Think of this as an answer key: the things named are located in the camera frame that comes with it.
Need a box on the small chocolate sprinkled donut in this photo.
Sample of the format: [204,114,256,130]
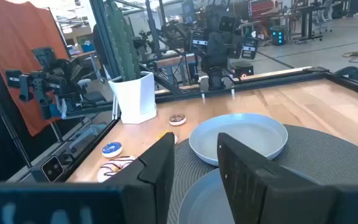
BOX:
[168,113,186,126]

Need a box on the blue-lit black device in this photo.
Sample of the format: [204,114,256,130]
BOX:
[270,24,287,47]

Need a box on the black box with red light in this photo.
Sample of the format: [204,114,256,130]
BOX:
[230,61,255,79]

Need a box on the red cabinet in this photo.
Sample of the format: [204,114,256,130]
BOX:
[249,0,275,21]

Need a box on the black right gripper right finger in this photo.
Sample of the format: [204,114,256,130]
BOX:
[217,132,338,224]

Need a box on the black background desk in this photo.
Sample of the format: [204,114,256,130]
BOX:
[293,4,324,44]

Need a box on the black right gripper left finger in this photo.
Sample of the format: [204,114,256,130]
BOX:
[104,132,175,224]

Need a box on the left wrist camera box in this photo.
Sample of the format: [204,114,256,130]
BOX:
[218,14,238,33]

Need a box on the table-level camera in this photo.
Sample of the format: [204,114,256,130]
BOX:
[40,155,65,183]

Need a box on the white angular plant pot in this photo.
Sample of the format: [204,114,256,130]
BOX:
[108,71,157,124]

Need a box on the yellow floor cable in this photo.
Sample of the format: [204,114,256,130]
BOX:
[342,46,358,58]

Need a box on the black table frame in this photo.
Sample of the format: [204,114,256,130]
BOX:
[57,66,358,184]

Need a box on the grey woven round placemat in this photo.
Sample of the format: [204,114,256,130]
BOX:
[166,124,358,224]

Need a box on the small blue sprinkled donut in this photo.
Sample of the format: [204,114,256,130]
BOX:
[101,141,124,159]

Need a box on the orange fabric panel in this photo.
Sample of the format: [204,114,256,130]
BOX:
[0,0,71,138]

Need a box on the green cactus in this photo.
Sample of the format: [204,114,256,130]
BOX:
[104,0,142,82]

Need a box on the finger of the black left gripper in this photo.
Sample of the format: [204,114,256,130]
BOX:
[190,30,209,54]
[241,36,259,60]

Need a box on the large pink chocolate-drizzled donut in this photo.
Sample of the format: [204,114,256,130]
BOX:
[96,155,137,183]

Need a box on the grey round plate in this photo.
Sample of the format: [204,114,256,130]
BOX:
[188,113,288,167]
[177,167,239,224]

